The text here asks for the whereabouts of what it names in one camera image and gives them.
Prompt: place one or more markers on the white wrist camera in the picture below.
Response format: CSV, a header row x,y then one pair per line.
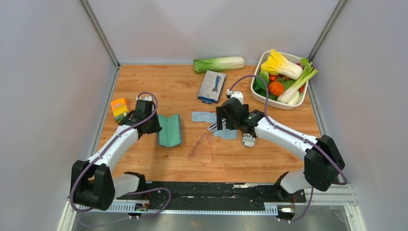
x,y
145,98
235,94

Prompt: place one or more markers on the green white napa cabbage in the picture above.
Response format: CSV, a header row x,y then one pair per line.
x,y
218,64

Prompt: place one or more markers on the orange green carton box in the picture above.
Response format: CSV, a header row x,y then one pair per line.
x,y
120,109

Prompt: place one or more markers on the small orange pumpkin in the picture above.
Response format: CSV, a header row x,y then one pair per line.
x,y
276,88

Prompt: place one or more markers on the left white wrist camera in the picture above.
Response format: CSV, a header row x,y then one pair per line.
x,y
145,98

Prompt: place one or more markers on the pink transparent sunglasses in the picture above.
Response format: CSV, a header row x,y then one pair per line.
x,y
203,145

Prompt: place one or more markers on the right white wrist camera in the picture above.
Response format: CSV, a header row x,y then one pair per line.
x,y
235,94

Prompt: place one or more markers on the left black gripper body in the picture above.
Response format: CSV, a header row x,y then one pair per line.
x,y
154,125

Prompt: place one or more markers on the grey razor package box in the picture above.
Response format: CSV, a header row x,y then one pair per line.
x,y
211,87

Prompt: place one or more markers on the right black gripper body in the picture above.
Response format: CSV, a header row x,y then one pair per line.
x,y
231,123

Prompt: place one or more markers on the yellow white bok choy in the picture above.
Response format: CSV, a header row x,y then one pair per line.
x,y
277,64

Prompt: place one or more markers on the light blue cleaning cloth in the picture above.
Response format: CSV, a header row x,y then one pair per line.
x,y
211,118

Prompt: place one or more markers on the newspaper print pouch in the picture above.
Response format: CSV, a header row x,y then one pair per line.
x,y
248,140

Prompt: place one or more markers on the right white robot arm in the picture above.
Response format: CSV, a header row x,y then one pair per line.
x,y
323,162

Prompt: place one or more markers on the green leafy vegetable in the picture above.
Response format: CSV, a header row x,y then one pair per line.
x,y
261,83

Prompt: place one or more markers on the green white leek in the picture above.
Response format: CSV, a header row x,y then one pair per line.
x,y
291,96

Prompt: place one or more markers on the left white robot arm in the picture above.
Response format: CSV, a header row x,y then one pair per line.
x,y
92,183

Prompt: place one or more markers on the grey glasses case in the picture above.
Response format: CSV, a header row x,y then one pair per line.
x,y
170,134

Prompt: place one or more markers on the white rectangular tray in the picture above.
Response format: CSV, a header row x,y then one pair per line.
x,y
274,103

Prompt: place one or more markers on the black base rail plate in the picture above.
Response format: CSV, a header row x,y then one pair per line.
x,y
213,196

